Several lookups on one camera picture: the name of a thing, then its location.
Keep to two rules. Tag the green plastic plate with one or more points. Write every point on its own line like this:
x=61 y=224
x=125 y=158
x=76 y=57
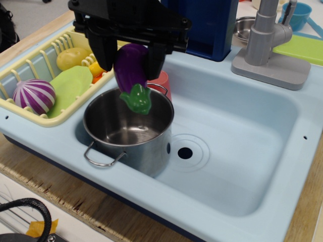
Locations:
x=69 y=85

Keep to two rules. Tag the yellow tape piece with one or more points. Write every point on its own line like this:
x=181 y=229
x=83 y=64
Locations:
x=36 y=228

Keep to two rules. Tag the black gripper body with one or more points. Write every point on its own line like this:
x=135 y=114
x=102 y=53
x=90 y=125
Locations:
x=143 y=22

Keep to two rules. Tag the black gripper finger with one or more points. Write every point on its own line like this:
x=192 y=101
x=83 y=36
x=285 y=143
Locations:
x=154 y=60
x=104 y=49

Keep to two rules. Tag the blue plastic cup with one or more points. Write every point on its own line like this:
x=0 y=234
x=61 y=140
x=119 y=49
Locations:
x=301 y=18

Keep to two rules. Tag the purple toy eggplant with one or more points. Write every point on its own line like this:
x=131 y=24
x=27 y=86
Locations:
x=131 y=78

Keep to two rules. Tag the green cutting board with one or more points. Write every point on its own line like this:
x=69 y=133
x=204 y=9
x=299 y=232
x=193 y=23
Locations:
x=308 y=49

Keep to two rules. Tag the light blue toy sink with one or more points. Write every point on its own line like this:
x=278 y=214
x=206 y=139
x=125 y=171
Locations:
x=240 y=152

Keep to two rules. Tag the dark blue plastic box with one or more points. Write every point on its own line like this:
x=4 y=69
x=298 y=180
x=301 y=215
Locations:
x=212 y=26

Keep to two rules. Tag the purple striped toy onion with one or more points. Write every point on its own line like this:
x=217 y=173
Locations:
x=37 y=94

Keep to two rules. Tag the orange toy piece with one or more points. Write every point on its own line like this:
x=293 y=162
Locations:
x=97 y=78

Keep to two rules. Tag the black bag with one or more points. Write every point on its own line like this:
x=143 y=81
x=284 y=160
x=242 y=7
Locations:
x=9 y=37

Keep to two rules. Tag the stainless steel pot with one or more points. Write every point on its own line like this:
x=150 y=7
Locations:
x=140 y=141

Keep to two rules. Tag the grey toy faucet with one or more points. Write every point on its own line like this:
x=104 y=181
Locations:
x=258 y=61

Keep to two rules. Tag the pink plastic cup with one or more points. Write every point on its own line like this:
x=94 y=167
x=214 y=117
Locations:
x=161 y=84

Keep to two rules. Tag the yellow dish rack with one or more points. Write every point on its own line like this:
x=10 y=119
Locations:
x=41 y=63

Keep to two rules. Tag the yellow toy potato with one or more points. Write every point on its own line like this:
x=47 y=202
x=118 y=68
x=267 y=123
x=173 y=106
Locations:
x=71 y=57

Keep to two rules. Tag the small steel bowl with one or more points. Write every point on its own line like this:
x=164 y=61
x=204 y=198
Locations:
x=242 y=28

